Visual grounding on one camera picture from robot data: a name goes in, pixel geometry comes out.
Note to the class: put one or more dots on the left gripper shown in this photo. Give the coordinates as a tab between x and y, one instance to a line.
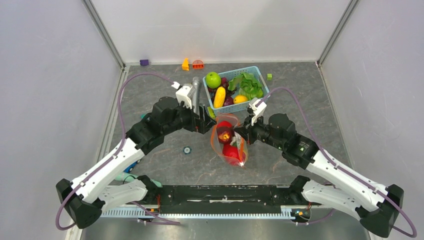
201	123

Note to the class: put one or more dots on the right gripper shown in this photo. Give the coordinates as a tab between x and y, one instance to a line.
246	130

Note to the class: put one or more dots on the red toy apple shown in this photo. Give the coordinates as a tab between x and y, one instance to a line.
224	126

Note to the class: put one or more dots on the dark red toy peach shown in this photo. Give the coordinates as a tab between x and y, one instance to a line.
225	137

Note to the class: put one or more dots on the clear zip top bag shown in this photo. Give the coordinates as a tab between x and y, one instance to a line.
238	141

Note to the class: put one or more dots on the red toy tomato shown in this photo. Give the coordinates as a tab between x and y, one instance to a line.
233	156

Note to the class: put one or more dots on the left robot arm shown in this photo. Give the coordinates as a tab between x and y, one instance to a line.
86	197

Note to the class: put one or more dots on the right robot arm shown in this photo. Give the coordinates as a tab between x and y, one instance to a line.
375	205

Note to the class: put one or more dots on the white green toy block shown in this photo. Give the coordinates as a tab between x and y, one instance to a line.
211	112

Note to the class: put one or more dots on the yellow toy corn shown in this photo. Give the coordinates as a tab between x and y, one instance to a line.
219	98

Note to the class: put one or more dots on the small teal toy wheel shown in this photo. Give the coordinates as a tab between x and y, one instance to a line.
186	150

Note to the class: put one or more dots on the purple toy onion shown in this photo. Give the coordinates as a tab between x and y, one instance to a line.
228	101

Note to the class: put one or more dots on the yellow toy lemon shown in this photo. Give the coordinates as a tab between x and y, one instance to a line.
240	99

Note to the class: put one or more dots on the silver toy microphone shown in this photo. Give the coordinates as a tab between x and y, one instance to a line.
196	86

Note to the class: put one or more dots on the dark purple toy grapes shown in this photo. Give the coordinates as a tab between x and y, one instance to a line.
225	85

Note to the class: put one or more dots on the green toy apple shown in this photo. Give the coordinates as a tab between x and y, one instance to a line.
213	80

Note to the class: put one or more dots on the green toy lettuce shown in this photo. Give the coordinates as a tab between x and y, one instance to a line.
247	85

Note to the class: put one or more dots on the red semicircle toy block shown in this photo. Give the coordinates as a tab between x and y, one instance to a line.
198	64

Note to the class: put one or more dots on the orange toy block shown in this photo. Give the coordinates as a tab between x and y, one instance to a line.
185	65

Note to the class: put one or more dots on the purple toy block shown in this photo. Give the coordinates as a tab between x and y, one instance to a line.
144	62

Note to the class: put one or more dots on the blue toy car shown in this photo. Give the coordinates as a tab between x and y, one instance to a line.
131	167

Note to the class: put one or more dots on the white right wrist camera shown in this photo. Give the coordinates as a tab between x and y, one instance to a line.
256	108

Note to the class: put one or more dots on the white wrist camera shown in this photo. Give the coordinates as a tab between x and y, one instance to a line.
256	108
184	95

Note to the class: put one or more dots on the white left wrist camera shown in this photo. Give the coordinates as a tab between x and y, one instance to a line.
184	95

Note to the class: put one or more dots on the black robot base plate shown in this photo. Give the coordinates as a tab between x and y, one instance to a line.
224	199

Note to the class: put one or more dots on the white slotted cable duct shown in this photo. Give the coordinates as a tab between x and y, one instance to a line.
134	212

